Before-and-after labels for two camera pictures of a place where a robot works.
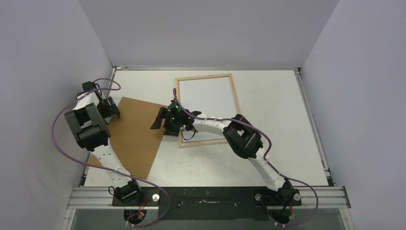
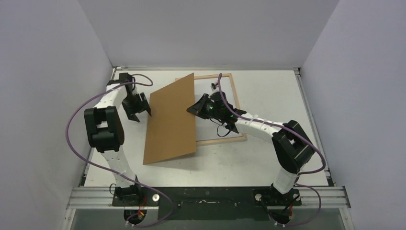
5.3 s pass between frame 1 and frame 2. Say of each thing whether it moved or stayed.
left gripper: moved
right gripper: moved
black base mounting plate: stayed
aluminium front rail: stayed
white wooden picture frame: stayed
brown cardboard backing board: moved
